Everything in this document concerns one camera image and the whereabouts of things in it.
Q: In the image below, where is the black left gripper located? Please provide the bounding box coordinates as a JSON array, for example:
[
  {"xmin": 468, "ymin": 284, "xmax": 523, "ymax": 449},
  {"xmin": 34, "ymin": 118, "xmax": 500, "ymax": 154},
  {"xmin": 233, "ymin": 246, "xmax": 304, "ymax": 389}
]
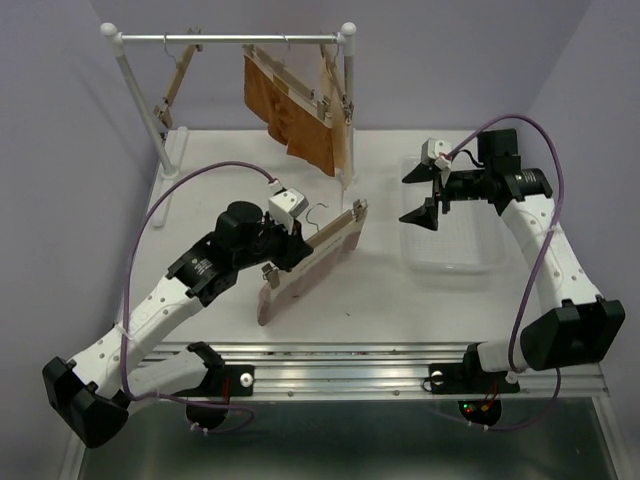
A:
[{"xmin": 235, "ymin": 210, "xmax": 313, "ymax": 272}]

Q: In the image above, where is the pink underwear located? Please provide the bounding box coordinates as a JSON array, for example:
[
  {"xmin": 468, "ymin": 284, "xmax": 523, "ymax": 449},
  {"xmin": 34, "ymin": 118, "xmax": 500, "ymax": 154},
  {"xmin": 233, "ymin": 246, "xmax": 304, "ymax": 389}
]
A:
[{"xmin": 255, "ymin": 207, "xmax": 371, "ymax": 327}]

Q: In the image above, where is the brown orange underwear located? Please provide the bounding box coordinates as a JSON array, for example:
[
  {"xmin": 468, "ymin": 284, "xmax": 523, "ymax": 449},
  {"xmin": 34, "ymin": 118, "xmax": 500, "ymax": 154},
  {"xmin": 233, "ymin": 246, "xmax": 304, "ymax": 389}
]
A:
[{"xmin": 244, "ymin": 56, "xmax": 335, "ymax": 177}]

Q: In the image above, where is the beige clip hanger brown underwear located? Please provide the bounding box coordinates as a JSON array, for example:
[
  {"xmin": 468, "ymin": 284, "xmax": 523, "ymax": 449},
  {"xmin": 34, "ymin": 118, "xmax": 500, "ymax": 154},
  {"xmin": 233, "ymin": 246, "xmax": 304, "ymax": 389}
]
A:
[{"xmin": 242, "ymin": 44, "xmax": 333, "ymax": 128}]

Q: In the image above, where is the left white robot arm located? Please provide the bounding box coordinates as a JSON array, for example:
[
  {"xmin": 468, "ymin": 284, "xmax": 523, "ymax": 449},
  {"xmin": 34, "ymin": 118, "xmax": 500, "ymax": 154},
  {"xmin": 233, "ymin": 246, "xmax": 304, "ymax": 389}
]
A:
[{"xmin": 42, "ymin": 191, "xmax": 313, "ymax": 448}]

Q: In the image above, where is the cream yellow underwear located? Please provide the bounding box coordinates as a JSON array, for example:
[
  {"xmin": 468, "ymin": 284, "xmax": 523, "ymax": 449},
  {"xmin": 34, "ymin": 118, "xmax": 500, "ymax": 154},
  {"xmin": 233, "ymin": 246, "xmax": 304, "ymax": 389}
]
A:
[{"xmin": 320, "ymin": 45, "xmax": 353, "ymax": 192}]

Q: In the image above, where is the beige clip hanger cream underwear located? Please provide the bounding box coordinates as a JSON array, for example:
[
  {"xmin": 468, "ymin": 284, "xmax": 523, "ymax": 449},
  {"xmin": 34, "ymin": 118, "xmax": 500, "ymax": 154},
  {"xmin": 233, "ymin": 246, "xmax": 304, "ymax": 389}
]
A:
[{"xmin": 320, "ymin": 44, "xmax": 353, "ymax": 124}]

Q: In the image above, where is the empty beige clip hanger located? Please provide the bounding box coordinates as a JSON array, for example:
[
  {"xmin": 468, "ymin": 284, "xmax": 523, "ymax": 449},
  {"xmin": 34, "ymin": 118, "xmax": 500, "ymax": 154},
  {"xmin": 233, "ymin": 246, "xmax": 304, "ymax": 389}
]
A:
[{"xmin": 152, "ymin": 41, "xmax": 204, "ymax": 130}]

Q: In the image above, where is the white metal clothes rack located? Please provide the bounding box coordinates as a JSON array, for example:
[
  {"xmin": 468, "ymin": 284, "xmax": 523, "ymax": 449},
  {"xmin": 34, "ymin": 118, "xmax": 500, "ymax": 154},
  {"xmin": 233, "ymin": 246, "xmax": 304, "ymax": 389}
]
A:
[{"xmin": 100, "ymin": 22, "xmax": 357, "ymax": 198}]

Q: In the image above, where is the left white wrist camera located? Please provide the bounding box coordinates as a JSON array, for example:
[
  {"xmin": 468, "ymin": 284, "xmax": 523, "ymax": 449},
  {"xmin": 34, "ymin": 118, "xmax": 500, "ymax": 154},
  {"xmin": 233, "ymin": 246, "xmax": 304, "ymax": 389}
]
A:
[{"xmin": 268, "ymin": 181, "xmax": 309, "ymax": 234}]

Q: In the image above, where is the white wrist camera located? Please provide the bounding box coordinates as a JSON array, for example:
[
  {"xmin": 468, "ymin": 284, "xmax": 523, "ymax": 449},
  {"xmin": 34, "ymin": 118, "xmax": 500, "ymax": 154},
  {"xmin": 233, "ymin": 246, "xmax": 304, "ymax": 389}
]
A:
[
  {"xmin": 268, "ymin": 181, "xmax": 309, "ymax": 234},
  {"xmin": 421, "ymin": 138, "xmax": 451, "ymax": 171}
]

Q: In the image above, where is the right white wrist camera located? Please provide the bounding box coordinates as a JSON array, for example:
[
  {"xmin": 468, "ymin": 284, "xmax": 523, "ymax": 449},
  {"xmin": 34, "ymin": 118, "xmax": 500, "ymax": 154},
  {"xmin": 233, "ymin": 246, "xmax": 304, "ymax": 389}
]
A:
[{"xmin": 421, "ymin": 138, "xmax": 451, "ymax": 171}]

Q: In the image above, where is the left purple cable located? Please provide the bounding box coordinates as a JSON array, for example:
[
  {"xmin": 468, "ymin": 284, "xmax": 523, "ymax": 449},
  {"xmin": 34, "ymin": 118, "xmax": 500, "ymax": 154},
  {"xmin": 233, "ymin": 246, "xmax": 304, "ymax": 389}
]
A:
[{"xmin": 119, "ymin": 160, "xmax": 281, "ymax": 435}]

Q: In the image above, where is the aluminium mounting rail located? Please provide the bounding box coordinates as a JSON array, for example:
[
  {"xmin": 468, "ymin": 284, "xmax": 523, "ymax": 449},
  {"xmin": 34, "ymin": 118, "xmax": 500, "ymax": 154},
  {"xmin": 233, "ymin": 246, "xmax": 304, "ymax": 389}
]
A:
[{"xmin": 140, "ymin": 342, "xmax": 609, "ymax": 402}]

